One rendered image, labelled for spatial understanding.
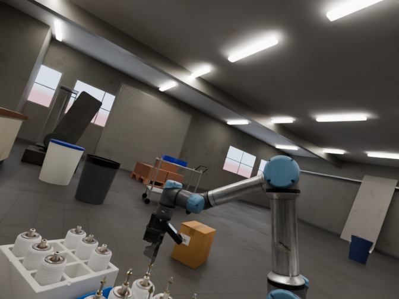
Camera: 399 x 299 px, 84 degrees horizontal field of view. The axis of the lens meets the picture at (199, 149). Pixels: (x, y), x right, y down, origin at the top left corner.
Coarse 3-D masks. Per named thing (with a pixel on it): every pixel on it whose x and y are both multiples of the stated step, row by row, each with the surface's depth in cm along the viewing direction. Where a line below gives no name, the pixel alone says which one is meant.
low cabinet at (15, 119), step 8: (0, 112) 213; (8, 112) 239; (0, 120) 237; (8, 120) 268; (16, 120) 304; (0, 128) 247; (8, 128) 281; (16, 128) 321; (0, 136) 259; (8, 136) 296; (0, 144) 271; (8, 144) 312; (0, 152) 286; (8, 152) 331; (0, 160) 300
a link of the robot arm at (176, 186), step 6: (168, 180) 98; (168, 186) 96; (174, 186) 96; (180, 186) 98; (162, 192) 98; (168, 192) 96; (174, 192) 95; (162, 198) 96; (168, 198) 95; (174, 198) 94; (162, 204) 96; (168, 204) 95; (174, 204) 95
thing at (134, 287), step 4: (136, 280) 97; (132, 284) 95; (132, 288) 93; (136, 288) 92; (140, 288) 92; (136, 292) 91; (140, 292) 91; (144, 292) 91; (136, 296) 91; (140, 296) 91; (144, 296) 91; (152, 296) 95
